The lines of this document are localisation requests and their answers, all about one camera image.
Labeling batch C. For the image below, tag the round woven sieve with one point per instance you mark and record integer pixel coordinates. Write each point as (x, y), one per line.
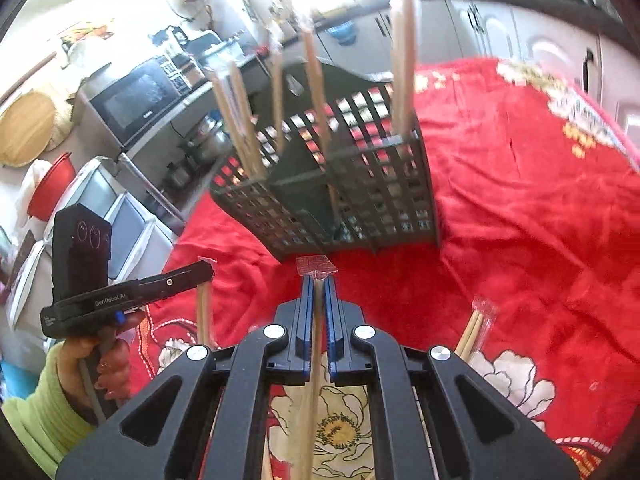
(65, 122)

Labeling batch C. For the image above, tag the stacked steel pots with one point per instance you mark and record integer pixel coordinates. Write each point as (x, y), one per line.
(207, 137)

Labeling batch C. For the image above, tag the black kitchen countertop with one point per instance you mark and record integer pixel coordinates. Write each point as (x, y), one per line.
(550, 7)

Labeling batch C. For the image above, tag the dark green utensil basket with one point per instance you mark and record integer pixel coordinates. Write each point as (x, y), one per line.
(380, 195)

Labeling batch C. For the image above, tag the red floral blanket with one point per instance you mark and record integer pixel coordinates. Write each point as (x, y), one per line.
(500, 260)

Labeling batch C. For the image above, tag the person's left forearm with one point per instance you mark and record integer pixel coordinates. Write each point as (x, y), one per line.
(35, 415)

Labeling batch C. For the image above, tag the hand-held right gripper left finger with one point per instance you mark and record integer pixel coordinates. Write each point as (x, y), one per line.
(306, 325)

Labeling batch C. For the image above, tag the steel shelf table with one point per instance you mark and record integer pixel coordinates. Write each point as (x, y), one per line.
(150, 180)

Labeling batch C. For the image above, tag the grey plastic crate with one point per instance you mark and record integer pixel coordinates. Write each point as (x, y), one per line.
(220, 42)

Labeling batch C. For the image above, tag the pile of chopsticks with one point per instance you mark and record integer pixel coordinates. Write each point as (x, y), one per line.
(470, 330)

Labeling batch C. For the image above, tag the white plastic bag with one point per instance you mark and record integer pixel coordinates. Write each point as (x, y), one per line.
(30, 185)

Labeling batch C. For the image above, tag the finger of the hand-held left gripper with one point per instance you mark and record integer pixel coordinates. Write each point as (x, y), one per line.
(175, 280)

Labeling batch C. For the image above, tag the blue hanging bag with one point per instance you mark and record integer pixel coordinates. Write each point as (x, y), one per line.
(344, 34)

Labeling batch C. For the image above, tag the red plastic basin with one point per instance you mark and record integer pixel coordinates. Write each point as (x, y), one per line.
(50, 190)

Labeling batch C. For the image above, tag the black microwave oven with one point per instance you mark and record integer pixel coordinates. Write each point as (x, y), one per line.
(130, 105)

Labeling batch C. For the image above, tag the black blender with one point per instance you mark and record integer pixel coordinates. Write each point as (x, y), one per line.
(167, 40)

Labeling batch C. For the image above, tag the small steel kettle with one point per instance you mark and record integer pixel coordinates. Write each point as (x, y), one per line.
(177, 175)

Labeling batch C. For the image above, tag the long wooden stick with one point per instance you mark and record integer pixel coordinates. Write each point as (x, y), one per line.
(30, 77)

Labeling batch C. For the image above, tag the round bamboo tray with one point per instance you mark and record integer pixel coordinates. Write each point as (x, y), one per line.
(25, 127)

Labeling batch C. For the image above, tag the fruit wall picture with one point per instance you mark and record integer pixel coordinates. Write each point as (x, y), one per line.
(85, 32)

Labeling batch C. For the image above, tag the white kitchen cabinets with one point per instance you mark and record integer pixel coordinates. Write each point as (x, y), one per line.
(525, 40)

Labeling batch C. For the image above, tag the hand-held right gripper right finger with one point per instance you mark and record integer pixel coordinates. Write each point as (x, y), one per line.
(331, 325)

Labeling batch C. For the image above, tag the person's left hand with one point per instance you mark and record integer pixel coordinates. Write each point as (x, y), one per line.
(117, 370)

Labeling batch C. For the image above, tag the plastic drawer unit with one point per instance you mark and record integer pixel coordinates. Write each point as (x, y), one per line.
(130, 225)

